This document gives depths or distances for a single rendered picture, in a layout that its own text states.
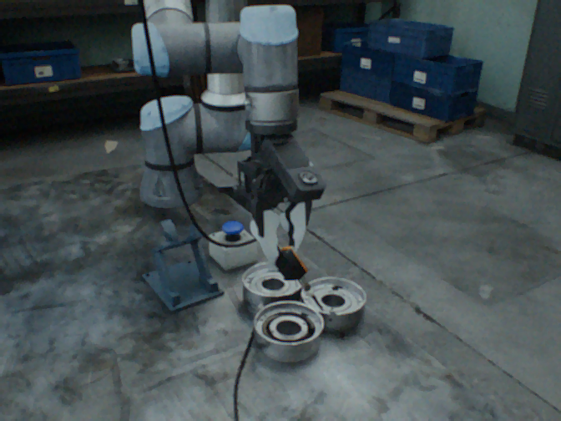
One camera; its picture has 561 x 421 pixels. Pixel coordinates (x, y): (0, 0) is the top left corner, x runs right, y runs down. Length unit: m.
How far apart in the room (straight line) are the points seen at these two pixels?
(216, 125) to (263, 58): 0.52
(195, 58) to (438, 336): 1.67
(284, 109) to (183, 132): 0.52
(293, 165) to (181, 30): 0.26
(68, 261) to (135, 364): 0.34
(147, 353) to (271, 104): 0.41
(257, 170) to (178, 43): 0.21
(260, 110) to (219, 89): 0.49
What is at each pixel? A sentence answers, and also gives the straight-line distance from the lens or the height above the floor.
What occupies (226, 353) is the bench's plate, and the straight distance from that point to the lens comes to 0.85.
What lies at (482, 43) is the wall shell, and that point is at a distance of 5.30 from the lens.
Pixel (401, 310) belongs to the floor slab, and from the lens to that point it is 2.35.
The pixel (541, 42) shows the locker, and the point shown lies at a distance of 4.38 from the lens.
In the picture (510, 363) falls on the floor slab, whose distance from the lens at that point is 2.22.
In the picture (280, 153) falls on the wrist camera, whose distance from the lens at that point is 0.74.
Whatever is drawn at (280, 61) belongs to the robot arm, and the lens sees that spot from 0.74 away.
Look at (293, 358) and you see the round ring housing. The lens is 0.83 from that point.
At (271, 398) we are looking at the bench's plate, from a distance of 0.78.
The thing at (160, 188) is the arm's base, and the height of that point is 0.84.
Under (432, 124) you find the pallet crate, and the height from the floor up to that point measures 0.14.
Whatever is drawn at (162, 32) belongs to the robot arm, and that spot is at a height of 1.24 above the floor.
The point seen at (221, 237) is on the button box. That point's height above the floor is 0.84.
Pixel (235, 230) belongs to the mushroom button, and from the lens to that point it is 1.02.
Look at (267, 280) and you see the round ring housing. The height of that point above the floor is 0.83.
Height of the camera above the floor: 1.35
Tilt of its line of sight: 26 degrees down
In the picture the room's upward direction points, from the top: 1 degrees clockwise
